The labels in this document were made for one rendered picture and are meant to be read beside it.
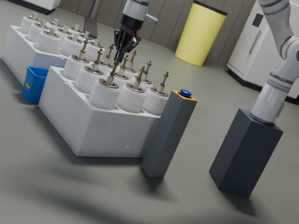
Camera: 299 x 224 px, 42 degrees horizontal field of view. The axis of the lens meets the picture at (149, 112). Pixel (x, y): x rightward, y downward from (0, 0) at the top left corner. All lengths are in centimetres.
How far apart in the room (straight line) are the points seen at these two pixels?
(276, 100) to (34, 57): 100
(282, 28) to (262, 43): 268
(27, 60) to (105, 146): 62
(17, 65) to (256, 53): 277
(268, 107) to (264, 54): 270
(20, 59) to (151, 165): 84
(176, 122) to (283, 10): 51
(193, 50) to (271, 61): 80
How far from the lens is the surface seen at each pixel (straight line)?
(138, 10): 129
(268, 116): 153
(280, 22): 145
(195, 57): 420
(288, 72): 150
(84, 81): 144
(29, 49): 183
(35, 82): 166
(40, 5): 383
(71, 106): 142
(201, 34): 416
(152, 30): 464
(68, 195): 116
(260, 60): 420
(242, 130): 152
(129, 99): 141
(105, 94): 134
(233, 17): 484
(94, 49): 190
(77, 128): 137
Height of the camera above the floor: 62
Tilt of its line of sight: 17 degrees down
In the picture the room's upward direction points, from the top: 22 degrees clockwise
